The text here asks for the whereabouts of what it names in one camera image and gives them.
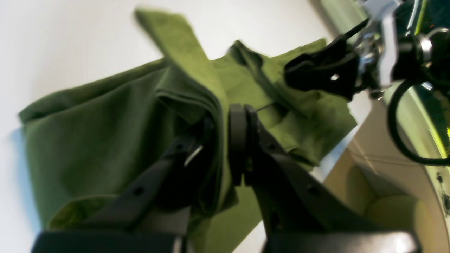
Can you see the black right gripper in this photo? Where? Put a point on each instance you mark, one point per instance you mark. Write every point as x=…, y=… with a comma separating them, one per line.
x=335, y=68

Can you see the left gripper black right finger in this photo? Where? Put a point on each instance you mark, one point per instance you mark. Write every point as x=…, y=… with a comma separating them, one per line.
x=299, y=214

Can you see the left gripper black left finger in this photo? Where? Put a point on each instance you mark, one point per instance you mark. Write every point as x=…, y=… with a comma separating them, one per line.
x=152, y=214

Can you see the olive green T-shirt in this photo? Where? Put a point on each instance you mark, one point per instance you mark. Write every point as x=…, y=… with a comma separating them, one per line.
x=86, y=144

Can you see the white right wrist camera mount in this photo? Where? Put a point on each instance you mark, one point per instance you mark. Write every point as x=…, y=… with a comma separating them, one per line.
x=378, y=42

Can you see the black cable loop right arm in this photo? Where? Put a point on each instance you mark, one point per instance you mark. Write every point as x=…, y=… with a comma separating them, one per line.
x=418, y=119

